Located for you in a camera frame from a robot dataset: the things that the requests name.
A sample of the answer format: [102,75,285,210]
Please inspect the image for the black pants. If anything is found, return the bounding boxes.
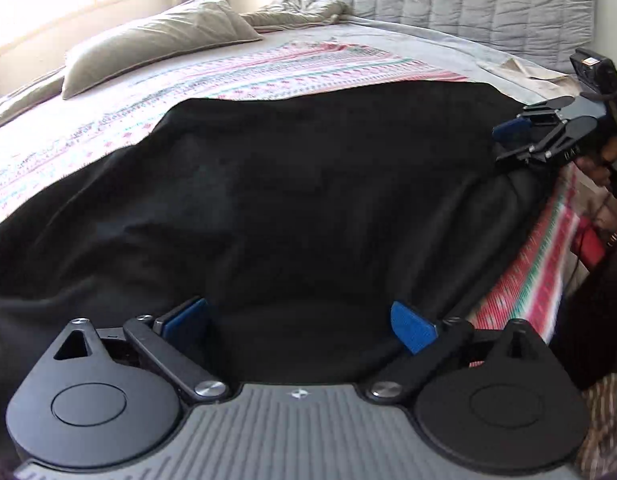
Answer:
[0,80,564,466]

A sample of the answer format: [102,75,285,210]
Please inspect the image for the person's right hand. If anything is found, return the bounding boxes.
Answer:
[575,136,617,191]

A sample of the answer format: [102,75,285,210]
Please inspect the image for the beige cloth on bed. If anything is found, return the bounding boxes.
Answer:
[477,58,581,99]

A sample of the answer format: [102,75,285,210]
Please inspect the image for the patterned striped bedspread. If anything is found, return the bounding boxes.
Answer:
[0,39,578,338]

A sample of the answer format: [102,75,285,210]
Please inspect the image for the beige pillow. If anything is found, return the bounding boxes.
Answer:
[61,0,262,100]

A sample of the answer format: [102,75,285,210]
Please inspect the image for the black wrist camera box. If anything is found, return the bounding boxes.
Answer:
[570,48,617,96]

